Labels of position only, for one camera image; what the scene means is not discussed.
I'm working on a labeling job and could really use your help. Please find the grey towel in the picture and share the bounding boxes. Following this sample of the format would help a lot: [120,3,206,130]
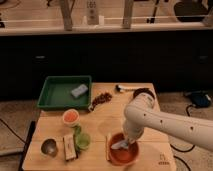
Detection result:
[111,140,128,149]

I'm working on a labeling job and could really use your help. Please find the red bowl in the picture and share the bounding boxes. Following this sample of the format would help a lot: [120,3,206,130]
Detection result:
[108,133,139,166]

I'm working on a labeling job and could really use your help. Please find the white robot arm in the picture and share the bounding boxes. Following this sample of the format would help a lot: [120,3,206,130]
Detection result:
[123,93,213,151]

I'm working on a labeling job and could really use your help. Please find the dark maroon bowl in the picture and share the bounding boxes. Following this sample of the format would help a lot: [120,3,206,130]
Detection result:
[133,88,155,99]

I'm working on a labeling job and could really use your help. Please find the bunch of dried red berries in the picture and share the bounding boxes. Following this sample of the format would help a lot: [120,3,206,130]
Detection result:
[89,92,112,111]

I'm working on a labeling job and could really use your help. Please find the green cup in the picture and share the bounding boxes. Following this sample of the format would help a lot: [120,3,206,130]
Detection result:
[75,133,90,150]

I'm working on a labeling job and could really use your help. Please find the green spoon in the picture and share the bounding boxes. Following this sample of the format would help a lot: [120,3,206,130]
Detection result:
[74,125,82,136]

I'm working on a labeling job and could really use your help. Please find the white cup with orange filling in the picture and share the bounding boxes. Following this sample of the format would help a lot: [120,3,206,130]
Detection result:
[62,109,79,127]

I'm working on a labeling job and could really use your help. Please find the brown rectangular box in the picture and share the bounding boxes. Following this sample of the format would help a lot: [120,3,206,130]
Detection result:
[63,134,77,161]

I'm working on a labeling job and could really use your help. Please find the grey sponge block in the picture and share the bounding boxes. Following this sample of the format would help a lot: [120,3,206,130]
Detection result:
[71,84,88,98]

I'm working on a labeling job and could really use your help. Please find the metal cup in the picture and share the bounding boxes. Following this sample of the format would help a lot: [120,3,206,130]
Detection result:
[41,139,58,157]

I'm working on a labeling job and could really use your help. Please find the green plastic tray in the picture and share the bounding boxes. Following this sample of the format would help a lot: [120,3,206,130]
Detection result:
[37,75,92,111]

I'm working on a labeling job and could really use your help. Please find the black cable on floor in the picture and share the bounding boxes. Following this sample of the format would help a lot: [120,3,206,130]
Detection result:
[169,103,201,171]

